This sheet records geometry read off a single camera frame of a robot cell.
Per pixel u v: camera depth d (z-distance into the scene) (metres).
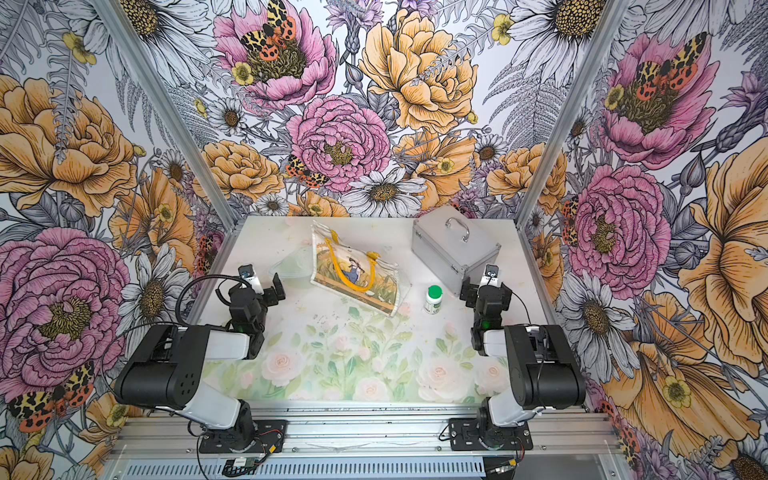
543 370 0.46
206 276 0.75
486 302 0.72
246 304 0.71
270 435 0.74
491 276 0.79
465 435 0.74
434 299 0.90
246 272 0.79
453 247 0.97
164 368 0.46
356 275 0.95
